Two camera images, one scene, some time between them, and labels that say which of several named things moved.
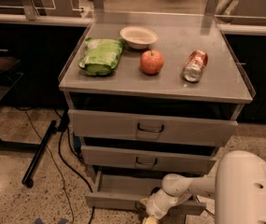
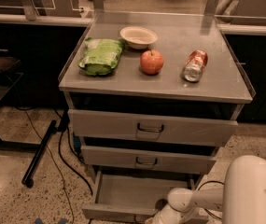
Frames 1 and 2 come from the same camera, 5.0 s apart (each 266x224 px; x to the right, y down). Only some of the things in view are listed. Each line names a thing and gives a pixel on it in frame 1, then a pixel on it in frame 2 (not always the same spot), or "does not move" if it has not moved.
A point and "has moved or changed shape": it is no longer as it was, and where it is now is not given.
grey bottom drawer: x=119 y=191 has moved or changed shape
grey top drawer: x=124 y=126 does not move
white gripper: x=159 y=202 → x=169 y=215
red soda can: x=192 y=69 does not move
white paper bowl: x=138 y=37 does not move
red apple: x=151 y=62 does not move
